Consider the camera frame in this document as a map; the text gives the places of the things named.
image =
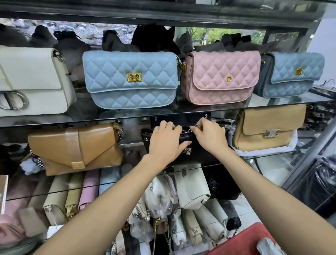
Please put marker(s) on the person's right hand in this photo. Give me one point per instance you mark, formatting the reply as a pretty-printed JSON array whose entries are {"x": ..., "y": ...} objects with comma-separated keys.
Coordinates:
[{"x": 211, "y": 139}]

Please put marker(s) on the person's left hand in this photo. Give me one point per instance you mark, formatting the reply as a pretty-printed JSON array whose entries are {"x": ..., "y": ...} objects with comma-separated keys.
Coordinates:
[{"x": 164, "y": 143}]

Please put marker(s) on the person's left thumb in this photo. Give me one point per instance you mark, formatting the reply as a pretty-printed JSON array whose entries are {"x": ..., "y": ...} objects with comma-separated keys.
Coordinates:
[{"x": 185, "y": 146}]

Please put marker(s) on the person's left little finger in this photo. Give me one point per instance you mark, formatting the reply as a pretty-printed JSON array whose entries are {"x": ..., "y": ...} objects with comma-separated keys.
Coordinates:
[{"x": 156, "y": 131}]

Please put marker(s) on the person's right thumb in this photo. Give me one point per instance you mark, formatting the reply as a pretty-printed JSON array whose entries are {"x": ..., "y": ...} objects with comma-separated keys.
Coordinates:
[{"x": 193, "y": 130}]

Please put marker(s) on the person's left middle finger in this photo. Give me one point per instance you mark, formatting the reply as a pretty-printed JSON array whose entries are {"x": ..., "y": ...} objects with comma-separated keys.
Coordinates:
[{"x": 169, "y": 127}]

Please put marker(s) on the black leather handbag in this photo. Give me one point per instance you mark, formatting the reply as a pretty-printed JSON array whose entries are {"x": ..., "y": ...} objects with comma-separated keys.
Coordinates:
[{"x": 195, "y": 151}]

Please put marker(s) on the person's right forearm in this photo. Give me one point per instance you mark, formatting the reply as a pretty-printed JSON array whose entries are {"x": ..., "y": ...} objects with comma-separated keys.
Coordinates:
[{"x": 267, "y": 195}]

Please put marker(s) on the person's left forearm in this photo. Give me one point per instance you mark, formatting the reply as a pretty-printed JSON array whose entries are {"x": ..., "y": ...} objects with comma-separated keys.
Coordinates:
[{"x": 105, "y": 207}]

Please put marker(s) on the white handbag with silver stud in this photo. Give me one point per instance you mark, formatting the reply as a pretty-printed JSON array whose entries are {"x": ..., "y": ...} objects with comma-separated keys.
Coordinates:
[{"x": 190, "y": 187}]

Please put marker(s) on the large light blue quilted handbag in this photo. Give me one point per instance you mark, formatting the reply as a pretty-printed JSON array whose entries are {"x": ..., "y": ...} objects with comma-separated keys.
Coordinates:
[{"x": 126, "y": 89}]

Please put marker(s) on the pink quilted handbag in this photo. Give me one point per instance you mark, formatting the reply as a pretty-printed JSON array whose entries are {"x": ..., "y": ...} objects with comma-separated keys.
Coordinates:
[{"x": 217, "y": 76}]

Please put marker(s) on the tan handbag with silver clasp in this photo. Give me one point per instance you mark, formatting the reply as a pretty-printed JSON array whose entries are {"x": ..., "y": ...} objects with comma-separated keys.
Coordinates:
[{"x": 257, "y": 126}]

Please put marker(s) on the pile of plastic-wrapped handbags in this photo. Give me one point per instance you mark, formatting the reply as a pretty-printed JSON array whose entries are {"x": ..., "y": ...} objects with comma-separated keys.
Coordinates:
[{"x": 157, "y": 210}]

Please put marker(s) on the pink upright purse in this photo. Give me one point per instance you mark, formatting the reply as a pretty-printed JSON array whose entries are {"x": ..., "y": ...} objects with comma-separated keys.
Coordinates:
[{"x": 89, "y": 190}]

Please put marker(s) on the brown envelope handbag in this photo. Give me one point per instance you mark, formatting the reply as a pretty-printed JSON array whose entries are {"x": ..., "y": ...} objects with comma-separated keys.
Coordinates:
[{"x": 63, "y": 152}]

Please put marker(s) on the small blue quilted handbag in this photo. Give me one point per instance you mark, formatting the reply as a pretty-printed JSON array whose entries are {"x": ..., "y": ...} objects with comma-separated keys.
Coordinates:
[{"x": 291, "y": 76}]

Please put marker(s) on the black white checkered charm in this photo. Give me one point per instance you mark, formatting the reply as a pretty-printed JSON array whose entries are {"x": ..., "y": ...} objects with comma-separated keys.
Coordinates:
[{"x": 36, "y": 159}]

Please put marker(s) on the grey crumpled wrapper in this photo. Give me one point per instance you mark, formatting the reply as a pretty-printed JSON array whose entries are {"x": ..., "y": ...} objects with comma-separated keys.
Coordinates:
[{"x": 270, "y": 248}]

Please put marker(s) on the white fluffy pompom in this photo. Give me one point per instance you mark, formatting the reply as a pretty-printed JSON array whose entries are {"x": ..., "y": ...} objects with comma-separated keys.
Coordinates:
[{"x": 28, "y": 167}]

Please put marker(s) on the white handbag with silver clasp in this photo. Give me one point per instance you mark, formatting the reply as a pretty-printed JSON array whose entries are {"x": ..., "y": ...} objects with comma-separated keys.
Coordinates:
[{"x": 34, "y": 78}]

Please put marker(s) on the black plastic bag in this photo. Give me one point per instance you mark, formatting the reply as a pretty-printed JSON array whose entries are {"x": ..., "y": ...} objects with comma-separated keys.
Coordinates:
[{"x": 324, "y": 184}]

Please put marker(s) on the pink soft bag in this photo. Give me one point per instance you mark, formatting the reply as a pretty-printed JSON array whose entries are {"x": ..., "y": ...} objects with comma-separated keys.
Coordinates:
[{"x": 11, "y": 227}]

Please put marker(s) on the black metal shelf frame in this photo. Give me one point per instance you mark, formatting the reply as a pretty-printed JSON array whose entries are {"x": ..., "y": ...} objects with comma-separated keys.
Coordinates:
[{"x": 157, "y": 13}]

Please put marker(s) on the silver metal frame post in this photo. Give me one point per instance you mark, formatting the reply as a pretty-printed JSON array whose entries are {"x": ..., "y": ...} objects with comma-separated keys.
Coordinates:
[{"x": 312, "y": 147}]

